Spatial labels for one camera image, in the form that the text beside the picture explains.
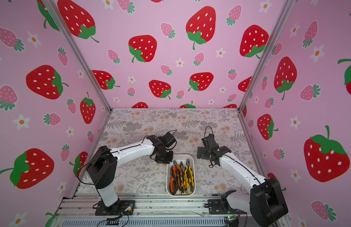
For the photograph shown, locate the aluminium rail frame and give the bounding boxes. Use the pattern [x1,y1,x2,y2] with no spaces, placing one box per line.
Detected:
[47,194,258,227]

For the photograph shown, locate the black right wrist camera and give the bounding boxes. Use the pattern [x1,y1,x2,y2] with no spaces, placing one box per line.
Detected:
[202,134,219,150]

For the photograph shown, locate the yellow black handled pliers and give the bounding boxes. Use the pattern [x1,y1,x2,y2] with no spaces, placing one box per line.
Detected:
[183,159,195,195]

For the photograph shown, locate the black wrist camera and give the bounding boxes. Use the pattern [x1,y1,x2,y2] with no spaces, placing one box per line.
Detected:
[202,134,219,150]
[159,132,177,150]

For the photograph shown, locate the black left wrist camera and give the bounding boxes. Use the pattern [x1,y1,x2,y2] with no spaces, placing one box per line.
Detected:
[159,132,177,150]

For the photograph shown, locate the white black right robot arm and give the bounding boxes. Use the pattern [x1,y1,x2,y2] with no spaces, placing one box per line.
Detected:
[197,146,288,227]

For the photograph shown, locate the orange handled pliers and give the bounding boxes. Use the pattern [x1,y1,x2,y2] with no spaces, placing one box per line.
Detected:
[168,160,180,195]

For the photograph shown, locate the orange black pliers in box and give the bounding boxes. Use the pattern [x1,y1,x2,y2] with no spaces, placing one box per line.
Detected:
[175,164,184,195]

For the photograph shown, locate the floral patterned table mat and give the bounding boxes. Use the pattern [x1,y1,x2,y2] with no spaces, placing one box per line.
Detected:
[76,107,267,195]

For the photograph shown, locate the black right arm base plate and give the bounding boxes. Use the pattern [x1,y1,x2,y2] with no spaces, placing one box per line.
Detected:
[204,199,246,215]

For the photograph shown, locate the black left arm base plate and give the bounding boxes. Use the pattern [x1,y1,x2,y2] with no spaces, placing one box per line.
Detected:
[95,200,135,216]

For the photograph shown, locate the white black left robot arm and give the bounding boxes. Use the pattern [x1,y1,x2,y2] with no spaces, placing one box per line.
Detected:
[86,132,177,209]

